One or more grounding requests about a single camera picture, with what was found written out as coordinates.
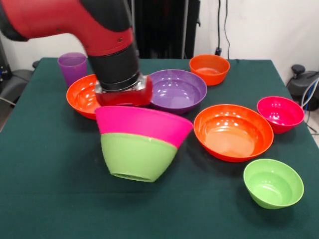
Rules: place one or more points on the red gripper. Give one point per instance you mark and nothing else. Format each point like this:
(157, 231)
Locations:
(124, 98)

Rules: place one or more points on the large pink bowl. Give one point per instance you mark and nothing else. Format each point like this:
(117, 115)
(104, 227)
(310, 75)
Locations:
(139, 123)

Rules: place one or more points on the large green bowl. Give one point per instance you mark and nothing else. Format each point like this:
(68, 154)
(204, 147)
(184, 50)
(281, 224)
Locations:
(137, 156)

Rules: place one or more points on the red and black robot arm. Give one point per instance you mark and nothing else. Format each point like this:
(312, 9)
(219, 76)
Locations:
(74, 17)

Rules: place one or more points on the large orange bowl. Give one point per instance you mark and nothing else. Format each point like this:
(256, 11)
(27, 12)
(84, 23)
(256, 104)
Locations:
(81, 97)
(231, 134)

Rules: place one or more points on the purple bowl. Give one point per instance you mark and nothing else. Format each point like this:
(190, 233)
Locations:
(177, 89)

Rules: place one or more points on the purple cup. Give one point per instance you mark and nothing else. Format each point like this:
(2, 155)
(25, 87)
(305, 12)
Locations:
(71, 69)

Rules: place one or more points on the small orange bowl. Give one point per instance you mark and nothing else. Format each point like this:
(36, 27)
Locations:
(209, 71)

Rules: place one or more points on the dark green tablecloth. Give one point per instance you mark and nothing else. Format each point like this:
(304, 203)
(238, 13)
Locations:
(149, 211)

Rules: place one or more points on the small red bowl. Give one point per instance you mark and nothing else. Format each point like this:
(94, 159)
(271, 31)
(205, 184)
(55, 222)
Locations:
(280, 117)

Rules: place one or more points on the small green bowl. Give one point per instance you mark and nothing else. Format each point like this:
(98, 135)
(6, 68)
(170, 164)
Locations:
(272, 184)

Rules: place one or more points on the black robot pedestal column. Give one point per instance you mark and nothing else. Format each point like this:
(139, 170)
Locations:
(169, 30)

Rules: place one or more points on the gray pedestal leg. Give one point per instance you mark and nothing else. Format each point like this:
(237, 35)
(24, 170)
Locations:
(17, 79)
(302, 82)

